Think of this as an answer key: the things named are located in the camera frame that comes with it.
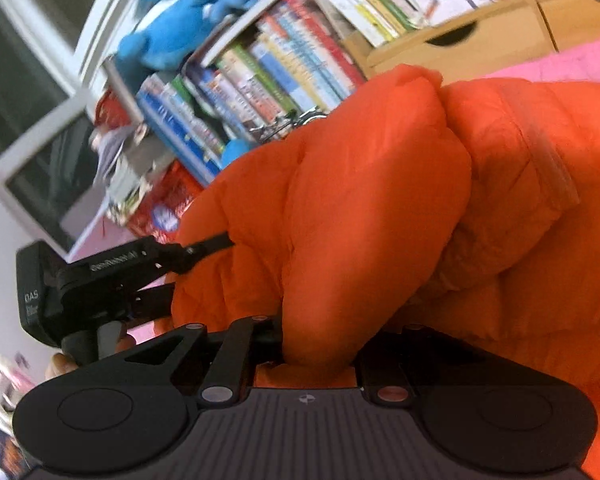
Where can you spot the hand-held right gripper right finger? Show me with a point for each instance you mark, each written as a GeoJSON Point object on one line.
{"type": "Point", "coordinates": [380, 375]}

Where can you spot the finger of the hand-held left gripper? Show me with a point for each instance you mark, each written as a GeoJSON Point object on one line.
{"type": "Point", "coordinates": [155, 302]}
{"type": "Point", "coordinates": [210, 245]}

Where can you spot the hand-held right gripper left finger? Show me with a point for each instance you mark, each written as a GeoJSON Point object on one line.
{"type": "Point", "coordinates": [265, 335]}

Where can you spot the orange puffer jacket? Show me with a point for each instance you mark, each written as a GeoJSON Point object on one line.
{"type": "Point", "coordinates": [380, 210]}

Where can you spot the person's left hand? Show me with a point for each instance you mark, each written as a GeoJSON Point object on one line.
{"type": "Point", "coordinates": [60, 367]}

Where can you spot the red crate with blue sticker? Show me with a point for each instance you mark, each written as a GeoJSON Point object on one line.
{"type": "Point", "coordinates": [165, 210]}

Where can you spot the stack of magazines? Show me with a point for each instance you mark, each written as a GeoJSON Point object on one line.
{"type": "Point", "coordinates": [130, 180]}

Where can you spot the small metal bicycle model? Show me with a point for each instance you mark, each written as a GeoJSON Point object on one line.
{"type": "Point", "coordinates": [285, 122]}

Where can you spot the plain red plastic crate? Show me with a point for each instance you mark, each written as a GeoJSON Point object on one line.
{"type": "Point", "coordinates": [112, 107]}

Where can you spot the row of books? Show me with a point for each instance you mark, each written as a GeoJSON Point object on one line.
{"type": "Point", "coordinates": [300, 60]}

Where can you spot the white framed window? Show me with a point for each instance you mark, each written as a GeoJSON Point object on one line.
{"type": "Point", "coordinates": [30, 85]}

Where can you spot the blue plush with white belly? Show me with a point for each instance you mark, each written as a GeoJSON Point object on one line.
{"type": "Point", "coordinates": [170, 25]}

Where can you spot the wooden drawer organizer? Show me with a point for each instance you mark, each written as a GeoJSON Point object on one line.
{"type": "Point", "coordinates": [480, 35]}

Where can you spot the pink rabbit print blanket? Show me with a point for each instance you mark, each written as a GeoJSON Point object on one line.
{"type": "Point", "coordinates": [580, 60]}

